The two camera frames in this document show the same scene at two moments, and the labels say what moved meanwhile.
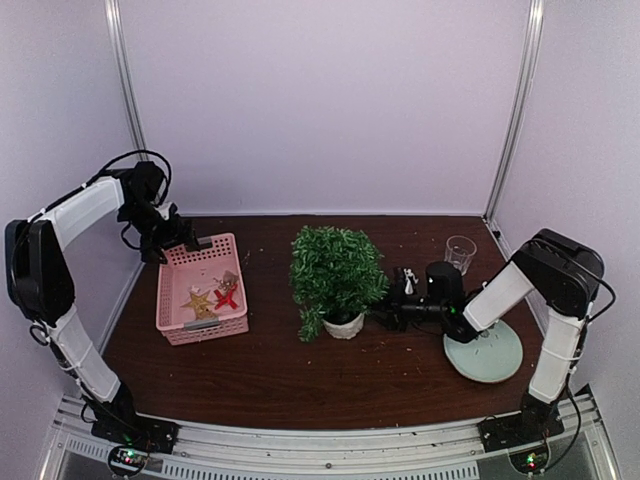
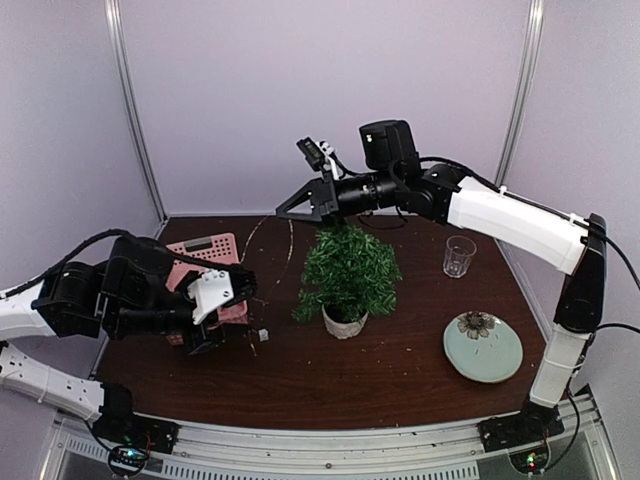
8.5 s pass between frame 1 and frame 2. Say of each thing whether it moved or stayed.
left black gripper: moved
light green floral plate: stayed
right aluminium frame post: stayed
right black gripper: moved
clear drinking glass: stayed
